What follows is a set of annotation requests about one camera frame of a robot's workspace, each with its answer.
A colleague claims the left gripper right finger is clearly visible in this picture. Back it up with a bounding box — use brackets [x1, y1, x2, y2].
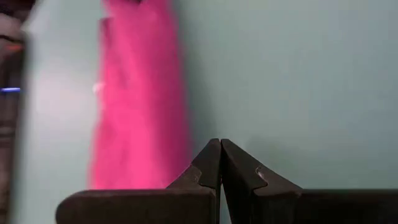
[220, 138, 398, 224]

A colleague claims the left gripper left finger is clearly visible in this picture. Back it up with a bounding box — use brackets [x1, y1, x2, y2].
[55, 138, 222, 224]

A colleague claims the pink towel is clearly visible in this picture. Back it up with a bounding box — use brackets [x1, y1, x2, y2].
[88, 0, 192, 190]

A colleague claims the green table mat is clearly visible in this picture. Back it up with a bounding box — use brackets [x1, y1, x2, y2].
[9, 0, 398, 224]

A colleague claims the black table frame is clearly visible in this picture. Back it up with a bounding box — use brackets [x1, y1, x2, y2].
[0, 49, 25, 224]

